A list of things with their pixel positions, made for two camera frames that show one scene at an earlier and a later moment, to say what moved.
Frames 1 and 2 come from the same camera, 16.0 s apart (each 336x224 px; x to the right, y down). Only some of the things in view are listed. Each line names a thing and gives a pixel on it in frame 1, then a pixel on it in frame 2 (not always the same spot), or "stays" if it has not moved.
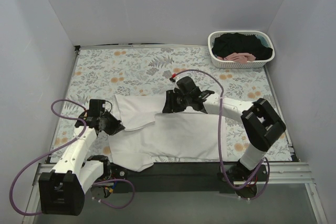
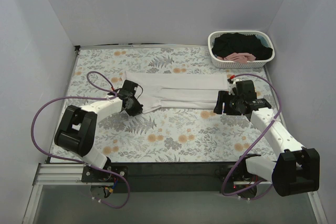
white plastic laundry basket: [255, 64] stays
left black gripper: [111, 125] → [134, 107]
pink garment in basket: [242, 58] stays
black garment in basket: [235, 42] stays
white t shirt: [186, 134] → [179, 90]
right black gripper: [172, 100] → [221, 103]
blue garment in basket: [263, 40] stays
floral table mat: [147, 73] stays
